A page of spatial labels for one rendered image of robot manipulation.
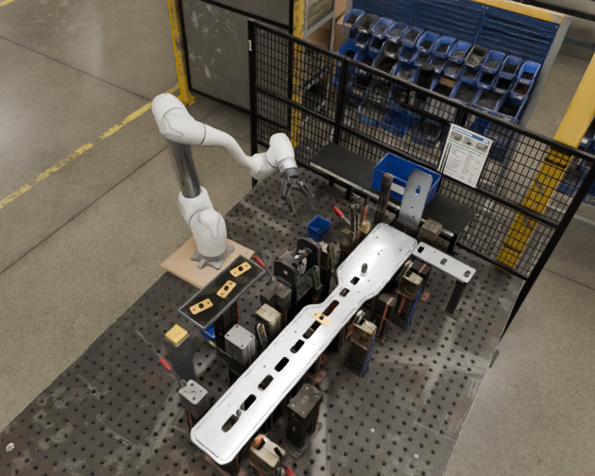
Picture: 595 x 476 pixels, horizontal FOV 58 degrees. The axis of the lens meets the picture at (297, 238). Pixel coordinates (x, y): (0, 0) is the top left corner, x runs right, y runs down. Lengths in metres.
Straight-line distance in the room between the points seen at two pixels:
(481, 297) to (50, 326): 2.56
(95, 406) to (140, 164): 2.57
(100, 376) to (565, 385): 2.63
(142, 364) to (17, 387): 1.14
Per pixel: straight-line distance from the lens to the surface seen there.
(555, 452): 3.47
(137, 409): 2.49
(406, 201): 2.66
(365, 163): 2.99
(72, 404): 2.57
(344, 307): 2.35
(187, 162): 2.67
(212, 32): 4.73
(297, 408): 2.06
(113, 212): 4.28
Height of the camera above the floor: 2.89
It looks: 47 degrees down
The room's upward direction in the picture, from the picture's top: 4 degrees clockwise
